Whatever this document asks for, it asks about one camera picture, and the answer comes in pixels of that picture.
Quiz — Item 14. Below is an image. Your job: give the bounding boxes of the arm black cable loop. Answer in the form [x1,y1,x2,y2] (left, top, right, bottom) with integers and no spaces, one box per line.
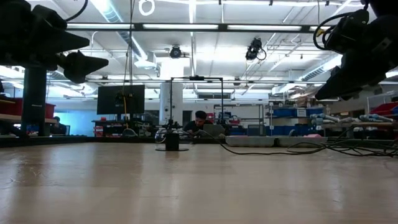
[312,11,354,52]
[64,0,90,23]

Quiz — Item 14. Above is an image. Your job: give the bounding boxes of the thin black wire cord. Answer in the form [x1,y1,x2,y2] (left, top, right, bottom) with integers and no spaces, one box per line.
[186,126,398,157]

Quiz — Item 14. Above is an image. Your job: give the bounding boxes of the grey laptop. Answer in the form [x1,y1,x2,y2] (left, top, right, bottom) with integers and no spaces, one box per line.
[203,123,226,138]

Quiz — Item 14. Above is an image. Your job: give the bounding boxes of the grey tubular equipment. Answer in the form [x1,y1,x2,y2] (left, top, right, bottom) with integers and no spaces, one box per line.
[309,112,396,124]

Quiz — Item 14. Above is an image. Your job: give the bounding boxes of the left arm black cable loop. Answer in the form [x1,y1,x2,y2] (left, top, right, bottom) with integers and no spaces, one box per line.
[64,0,90,23]

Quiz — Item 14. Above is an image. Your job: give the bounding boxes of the white square pillar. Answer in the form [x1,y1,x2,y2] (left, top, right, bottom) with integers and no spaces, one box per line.
[159,67,185,126]

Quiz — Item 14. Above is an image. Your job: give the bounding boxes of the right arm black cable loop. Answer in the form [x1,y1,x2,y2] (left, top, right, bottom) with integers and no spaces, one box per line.
[312,11,354,52]

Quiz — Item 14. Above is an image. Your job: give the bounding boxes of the person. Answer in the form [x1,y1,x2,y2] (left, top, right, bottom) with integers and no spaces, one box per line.
[183,110,214,135]
[50,116,68,136]

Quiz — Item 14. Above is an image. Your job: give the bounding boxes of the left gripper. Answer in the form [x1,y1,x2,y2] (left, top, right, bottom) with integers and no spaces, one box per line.
[0,0,110,85]

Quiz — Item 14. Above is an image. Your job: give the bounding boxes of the black monitor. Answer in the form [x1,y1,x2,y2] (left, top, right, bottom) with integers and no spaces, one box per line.
[96,85,146,115]

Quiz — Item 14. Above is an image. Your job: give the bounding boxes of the wooden workbench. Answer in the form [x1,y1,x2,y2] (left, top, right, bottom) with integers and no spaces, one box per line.
[323,121,398,138]

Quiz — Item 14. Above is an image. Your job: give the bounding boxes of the black ceiling-mounted camera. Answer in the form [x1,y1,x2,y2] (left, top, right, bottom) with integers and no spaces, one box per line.
[244,37,267,61]
[169,45,183,59]

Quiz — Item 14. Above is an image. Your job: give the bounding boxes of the black safety glasses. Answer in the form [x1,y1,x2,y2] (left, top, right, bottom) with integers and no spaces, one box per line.
[154,127,194,146]

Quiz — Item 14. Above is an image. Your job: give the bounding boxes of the grey plastic tool case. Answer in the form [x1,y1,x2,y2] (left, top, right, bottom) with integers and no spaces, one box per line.
[225,133,329,148]

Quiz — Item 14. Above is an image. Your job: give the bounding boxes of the black labelled wire spool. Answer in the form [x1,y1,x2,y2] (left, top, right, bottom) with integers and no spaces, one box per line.
[155,132,190,152]

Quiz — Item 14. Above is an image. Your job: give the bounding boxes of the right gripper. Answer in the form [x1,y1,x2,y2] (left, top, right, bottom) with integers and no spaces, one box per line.
[314,12,398,101]

